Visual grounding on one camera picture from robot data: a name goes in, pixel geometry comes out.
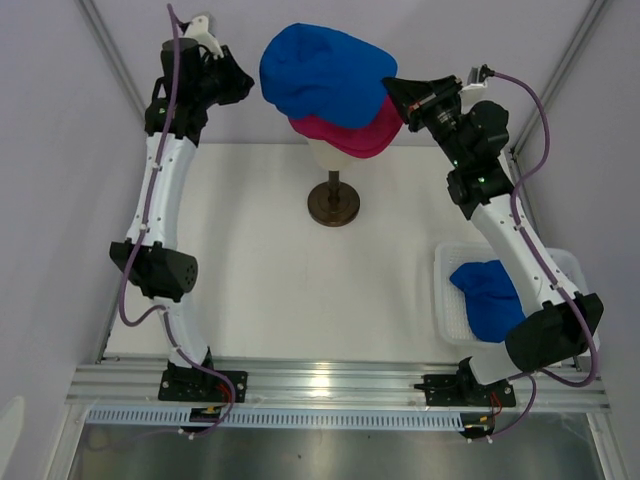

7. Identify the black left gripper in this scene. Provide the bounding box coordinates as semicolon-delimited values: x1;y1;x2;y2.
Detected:
194;46;254;109

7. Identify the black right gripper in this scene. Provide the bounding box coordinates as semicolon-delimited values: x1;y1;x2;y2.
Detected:
382;76;470;169

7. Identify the blue cap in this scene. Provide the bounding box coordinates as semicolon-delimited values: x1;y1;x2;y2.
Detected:
259;23;398;129
449;260;525;343

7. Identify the cream mannequin head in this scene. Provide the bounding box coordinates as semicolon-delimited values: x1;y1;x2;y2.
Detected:
307;138;360;228

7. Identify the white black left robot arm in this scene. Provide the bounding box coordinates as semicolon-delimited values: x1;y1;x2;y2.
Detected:
109;37;254;401

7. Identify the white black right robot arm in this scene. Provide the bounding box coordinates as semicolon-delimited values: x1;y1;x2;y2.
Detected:
382;76;604;404

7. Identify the white plastic basket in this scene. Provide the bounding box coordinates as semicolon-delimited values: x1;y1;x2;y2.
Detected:
432;241;586;351

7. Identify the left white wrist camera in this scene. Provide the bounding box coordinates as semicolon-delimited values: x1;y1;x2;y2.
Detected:
183;13;224;58

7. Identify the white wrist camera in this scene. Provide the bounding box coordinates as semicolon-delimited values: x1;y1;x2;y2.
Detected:
459;65;490;105
183;13;224;58

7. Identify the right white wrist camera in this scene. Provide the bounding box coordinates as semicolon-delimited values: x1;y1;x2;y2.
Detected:
459;65;490;105

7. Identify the left aluminium frame post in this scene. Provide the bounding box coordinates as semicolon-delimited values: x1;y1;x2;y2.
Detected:
74;0;149;132

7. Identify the aluminium frame post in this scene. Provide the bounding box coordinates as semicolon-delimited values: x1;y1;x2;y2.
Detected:
509;0;613;163
74;0;149;132

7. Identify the right aluminium frame post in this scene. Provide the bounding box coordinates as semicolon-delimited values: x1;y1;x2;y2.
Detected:
509;0;613;163

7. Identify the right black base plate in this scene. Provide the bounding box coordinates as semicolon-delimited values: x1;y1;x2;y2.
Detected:
413;374;516;408

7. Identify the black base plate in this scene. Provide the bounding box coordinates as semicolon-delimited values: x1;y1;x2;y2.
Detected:
413;374;516;408
158;361;231;403

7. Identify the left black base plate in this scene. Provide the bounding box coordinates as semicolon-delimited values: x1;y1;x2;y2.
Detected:
158;361;231;403

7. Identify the aluminium mounting rail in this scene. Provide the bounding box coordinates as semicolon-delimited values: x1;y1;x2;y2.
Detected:
65;357;611;413

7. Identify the white slotted cable duct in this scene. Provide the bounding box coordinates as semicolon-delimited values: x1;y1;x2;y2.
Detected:
86;406;464;432

